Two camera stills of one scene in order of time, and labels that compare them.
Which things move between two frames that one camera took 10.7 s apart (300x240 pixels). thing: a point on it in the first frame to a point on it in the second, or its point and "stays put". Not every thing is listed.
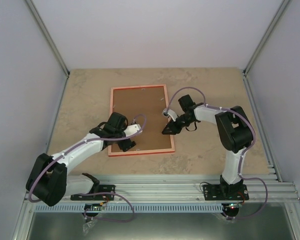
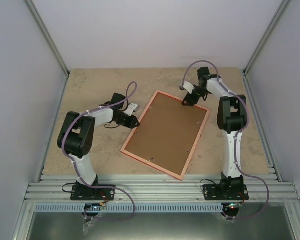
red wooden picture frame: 112,88 to 152,164
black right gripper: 175,129 to 192,101
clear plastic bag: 87,226 stays put
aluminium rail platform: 190,189 stays put
